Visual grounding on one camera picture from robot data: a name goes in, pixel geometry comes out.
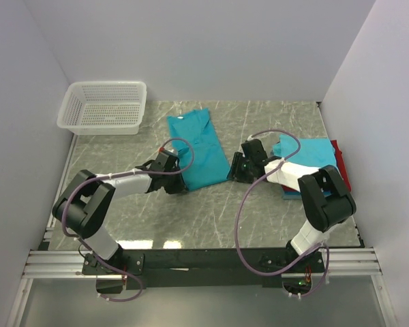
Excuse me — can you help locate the folded light blue t-shirt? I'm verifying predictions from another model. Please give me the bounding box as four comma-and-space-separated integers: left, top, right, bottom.
273, 134, 337, 168

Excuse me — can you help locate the aluminium frame rail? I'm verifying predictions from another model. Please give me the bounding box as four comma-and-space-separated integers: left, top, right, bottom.
22, 248, 382, 279

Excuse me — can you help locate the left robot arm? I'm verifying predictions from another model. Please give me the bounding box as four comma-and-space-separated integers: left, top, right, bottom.
52, 149, 187, 274

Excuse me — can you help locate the folded red t-shirt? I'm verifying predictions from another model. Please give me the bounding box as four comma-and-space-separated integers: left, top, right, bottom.
282, 140, 352, 192

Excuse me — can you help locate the white perforated plastic basket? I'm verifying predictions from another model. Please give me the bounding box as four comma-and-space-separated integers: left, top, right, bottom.
57, 81, 147, 136

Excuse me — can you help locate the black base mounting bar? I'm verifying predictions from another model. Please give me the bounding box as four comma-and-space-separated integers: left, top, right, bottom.
81, 247, 328, 294

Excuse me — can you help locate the folded grey-blue t-shirt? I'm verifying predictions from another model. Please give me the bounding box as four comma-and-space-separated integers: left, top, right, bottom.
282, 191, 301, 200

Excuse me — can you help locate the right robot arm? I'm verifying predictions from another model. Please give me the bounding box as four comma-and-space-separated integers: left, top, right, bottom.
228, 139, 357, 272

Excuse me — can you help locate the teal t-shirt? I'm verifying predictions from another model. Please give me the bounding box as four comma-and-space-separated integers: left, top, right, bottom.
167, 108, 230, 191

